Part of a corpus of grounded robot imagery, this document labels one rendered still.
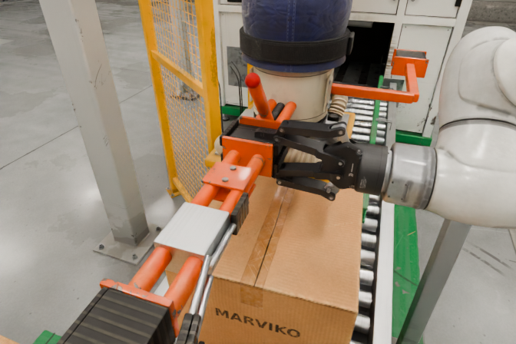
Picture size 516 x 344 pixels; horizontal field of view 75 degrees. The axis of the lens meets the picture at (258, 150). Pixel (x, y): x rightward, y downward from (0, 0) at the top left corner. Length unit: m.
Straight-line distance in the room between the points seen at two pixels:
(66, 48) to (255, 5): 1.11
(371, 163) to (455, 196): 0.11
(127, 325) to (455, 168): 0.41
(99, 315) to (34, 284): 1.89
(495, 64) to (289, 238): 0.52
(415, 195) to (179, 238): 0.31
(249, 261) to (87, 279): 1.46
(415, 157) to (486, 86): 0.13
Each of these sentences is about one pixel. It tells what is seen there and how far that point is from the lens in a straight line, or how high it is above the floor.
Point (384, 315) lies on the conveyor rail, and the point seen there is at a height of 0.59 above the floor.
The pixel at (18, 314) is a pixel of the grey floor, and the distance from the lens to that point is 2.14.
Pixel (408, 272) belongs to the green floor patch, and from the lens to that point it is 2.11.
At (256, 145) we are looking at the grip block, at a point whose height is 1.26.
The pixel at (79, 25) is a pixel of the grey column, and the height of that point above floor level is 1.24.
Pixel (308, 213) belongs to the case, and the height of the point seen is 0.95.
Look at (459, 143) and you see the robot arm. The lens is 0.52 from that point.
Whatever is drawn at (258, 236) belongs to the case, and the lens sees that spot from 0.80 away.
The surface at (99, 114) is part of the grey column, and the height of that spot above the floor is 0.86.
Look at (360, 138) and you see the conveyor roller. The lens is 2.07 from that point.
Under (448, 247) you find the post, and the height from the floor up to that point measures 0.70.
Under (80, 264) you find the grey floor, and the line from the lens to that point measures 2.21.
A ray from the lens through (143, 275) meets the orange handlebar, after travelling 0.37.
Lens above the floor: 1.53
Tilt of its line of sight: 32 degrees down
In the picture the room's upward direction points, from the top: straight up
